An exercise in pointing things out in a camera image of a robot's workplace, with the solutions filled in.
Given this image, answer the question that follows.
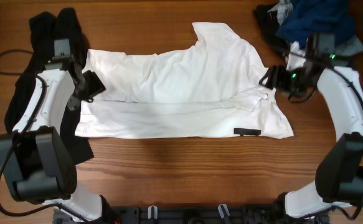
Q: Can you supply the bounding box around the navy blue garment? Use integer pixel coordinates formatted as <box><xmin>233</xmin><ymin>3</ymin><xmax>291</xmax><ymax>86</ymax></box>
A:
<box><xmin>275</xmin><ymin>0</ymin><xmax>356</xmax><ymax>47</ymax></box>

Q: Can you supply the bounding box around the black garment in pile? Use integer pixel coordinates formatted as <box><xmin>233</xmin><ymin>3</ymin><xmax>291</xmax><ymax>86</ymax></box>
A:
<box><xmin>253</xmin><ymin>4</ymin><xmax>290</xmax><ymax>58</ymax></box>

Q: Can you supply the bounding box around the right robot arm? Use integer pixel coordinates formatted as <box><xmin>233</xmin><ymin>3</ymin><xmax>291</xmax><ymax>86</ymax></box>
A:
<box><xmin>259</xmin><ymin>34</ymin><xmax>363</xmax><ymax>220</ymax></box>

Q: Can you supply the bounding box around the white polo shirt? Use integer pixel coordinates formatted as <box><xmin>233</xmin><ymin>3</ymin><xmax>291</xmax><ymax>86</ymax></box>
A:
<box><xmin>75</xmin><ymin>22</ymin><xmax>293</xmax><ymax>139</ymax></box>

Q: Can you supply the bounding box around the light blue denim garment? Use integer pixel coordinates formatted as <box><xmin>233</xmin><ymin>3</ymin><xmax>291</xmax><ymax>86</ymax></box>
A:
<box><xmin>335</xmin><ymin>35</ymin><xmax>363</xmax><ymax>57</ymax></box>

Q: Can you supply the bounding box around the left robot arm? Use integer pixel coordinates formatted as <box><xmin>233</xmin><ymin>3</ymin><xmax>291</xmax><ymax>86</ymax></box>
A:
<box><xmin>0</xmin><ymin>39</ymin><xmax>118</xmax><ymax>223</ymax></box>

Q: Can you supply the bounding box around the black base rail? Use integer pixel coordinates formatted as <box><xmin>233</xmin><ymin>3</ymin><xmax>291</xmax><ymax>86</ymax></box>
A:
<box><xmin>52</xmin><ymin>203</ymin><xmax>330</xmax><ymax>224</ymax></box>

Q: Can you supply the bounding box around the grey patterned cloth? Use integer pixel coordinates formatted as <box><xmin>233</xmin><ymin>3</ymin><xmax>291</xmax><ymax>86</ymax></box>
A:
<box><xmin>267</xmin><ymin>0</ymin><xmax>293</xmax><ymax>25</ymax></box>

